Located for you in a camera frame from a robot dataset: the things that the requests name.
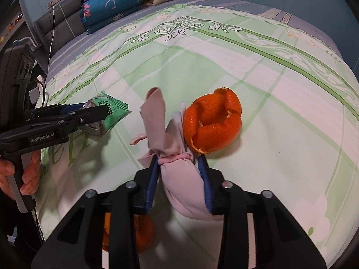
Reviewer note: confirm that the orange peel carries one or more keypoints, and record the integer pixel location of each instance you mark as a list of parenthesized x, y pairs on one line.
[(144, 232), (216, 123)]

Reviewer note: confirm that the pink cloth bundle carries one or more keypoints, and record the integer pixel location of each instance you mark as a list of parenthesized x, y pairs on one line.
[(179, 190)]

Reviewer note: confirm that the green and silver snack wrapper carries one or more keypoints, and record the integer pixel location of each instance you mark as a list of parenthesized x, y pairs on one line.
[(115, 108)]

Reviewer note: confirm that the white wall socket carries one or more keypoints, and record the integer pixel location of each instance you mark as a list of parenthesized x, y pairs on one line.
[(53, 2)]

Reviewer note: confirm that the person's left hand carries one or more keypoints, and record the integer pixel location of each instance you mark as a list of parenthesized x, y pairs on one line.
[(30, 173)]

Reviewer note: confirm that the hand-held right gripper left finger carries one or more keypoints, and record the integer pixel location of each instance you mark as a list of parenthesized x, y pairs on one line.
[(151, 182)]

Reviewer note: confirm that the blue floral folded quilt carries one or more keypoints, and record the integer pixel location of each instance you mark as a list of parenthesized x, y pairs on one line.
[(112, 5)]

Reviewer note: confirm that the grey padded headboard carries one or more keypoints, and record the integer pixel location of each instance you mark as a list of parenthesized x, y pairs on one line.
[(61, 19)]

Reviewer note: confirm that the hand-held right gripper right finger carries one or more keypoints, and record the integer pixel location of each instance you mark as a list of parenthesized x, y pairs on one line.
[(207, 190)]

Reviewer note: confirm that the green printed blanket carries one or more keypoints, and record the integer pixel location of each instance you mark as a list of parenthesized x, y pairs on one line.
[(252, 117)]

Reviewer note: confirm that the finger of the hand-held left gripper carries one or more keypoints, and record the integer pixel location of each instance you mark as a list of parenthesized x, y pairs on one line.
[(84, 119), (70, 108)]

